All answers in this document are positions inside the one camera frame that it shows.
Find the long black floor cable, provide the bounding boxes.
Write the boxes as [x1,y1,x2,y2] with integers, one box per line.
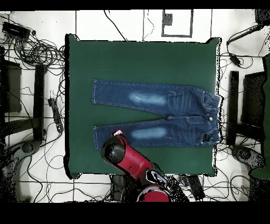
[102,10,129,41]

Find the black rod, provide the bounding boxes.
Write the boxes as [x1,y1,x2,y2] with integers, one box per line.
[226,24,263,45]

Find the blue denim jeans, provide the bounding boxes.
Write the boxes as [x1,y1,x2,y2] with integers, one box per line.
[91,79,223,151]

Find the black corner box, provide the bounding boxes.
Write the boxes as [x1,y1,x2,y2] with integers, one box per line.
[254,8,270,26]

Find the grey square floor frame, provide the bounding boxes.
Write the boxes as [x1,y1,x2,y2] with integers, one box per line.
[161,9,194,38]

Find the black power strip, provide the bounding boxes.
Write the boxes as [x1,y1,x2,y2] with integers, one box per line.
[187,174,206,201]
[47,97,64,133]

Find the black power brick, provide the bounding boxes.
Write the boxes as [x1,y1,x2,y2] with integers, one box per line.
[228,52,243,68]

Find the tangle of black cables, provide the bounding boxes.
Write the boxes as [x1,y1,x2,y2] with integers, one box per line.
[14,36,66,69]

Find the black round stand base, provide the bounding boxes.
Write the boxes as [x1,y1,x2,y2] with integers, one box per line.
[230,144,265,169]
[20,139,41,154]

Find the dark green table cloth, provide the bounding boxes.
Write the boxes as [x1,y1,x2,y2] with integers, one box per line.
[64,33,222,180]

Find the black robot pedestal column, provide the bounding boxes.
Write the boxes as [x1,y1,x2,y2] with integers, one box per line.
[110,174,127,201]

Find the small grey square patch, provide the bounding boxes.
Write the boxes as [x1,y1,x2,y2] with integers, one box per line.
[163,13,173,26]

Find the dark flat panel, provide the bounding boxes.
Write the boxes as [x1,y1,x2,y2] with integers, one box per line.
[0,60,22,114]
[240,71,267,128]

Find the black stand leg bar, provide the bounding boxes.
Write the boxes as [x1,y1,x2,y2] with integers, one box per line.
[33,64,46,142]
[227,70,240,146]

